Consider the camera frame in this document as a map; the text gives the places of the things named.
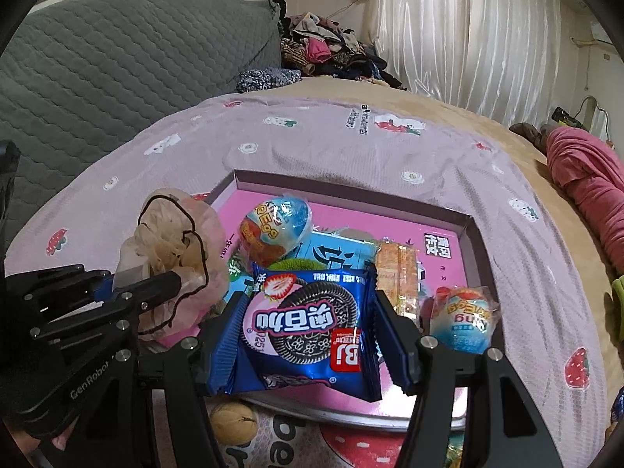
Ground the brown cloth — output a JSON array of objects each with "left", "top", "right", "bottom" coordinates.
[{"left": 509, "top": 122, "right": 554, "bottom": 149}]

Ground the white curved tube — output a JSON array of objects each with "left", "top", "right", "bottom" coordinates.
[{"left": 578, "top": 95, "right": 610, "bottom": 140}]

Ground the shallow box tray pink inside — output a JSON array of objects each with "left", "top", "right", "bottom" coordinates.
[{"left": 195, "top": 170, "right": 508, "bottom": 432}]

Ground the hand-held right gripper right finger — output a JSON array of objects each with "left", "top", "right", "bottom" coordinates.
[{"left": 373, "top": 290, "right": 542, "bottom": 468}]

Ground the pink quilt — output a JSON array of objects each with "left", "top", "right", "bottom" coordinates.
[{"left": 546, "top": 127, "right": 624, "bottom": 274}]

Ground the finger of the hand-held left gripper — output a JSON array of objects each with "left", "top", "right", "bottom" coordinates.
[
  {"left": 29, "top": 269, "right": 196, "bottom": 342},
  {"left": 5, "top": 264, "right": 119, "bottom": 305}
]

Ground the pile of clothes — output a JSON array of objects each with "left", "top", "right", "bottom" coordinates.
[{"left": 273, "top": 0, "right": 408, "bottom": 91}]

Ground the blue floral cloth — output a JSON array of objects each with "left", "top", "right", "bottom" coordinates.
[{"left": 237, "top": 67, "right": 303, "bottom": 93}]

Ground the egg-shaped toy candy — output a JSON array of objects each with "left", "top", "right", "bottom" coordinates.
[
  {"left": 238, "top": 194, "right": 313, "bottom": 266},
  {"left": 429, "top": 285, "right": 500, "bottom": 356}
]

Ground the grey quilted cover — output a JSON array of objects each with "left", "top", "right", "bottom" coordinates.
[{"left": 0, "top": 0, "right": 284, "bottom": 274}]

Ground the green ring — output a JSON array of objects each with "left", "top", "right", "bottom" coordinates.
[{"left": 266, "top": 258, "right": 313, "bottom": 272}]

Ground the orange cracker packet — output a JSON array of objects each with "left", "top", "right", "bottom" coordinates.
[{"left": 374, "top": 240, "right": 424, "bottom": 320}]

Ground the white curtain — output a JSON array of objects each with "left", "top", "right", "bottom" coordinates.
[{"left": 368, "top": 0, "right": 561, "bottom": 125}]

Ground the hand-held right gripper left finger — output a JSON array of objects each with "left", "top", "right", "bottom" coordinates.
[{"left": 105, "top": 292, "right": 245, "bottom": 468}]

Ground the walnut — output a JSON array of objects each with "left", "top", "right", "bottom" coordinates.
[{"left": 209, "top": 402, "right": 259, "bottom": 447}]

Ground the beige hair scrunchie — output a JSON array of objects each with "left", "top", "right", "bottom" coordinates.
[{"left": 116, "top": 188, "right": 232, "bottom": 352}]

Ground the tan bed sheet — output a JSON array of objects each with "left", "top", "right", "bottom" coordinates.
[{"left": 287, "top": 78, "right": 624, "bottom": 449}]

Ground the strawberry print blanket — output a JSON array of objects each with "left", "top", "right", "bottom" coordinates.
[{"left": 5, "top": 92, "right": 610, "bottom": 468}]

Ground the blue cookie packet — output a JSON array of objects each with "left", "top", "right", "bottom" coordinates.
[{"left": 207, "top": 261, "right": 391, "bottom": 403}]

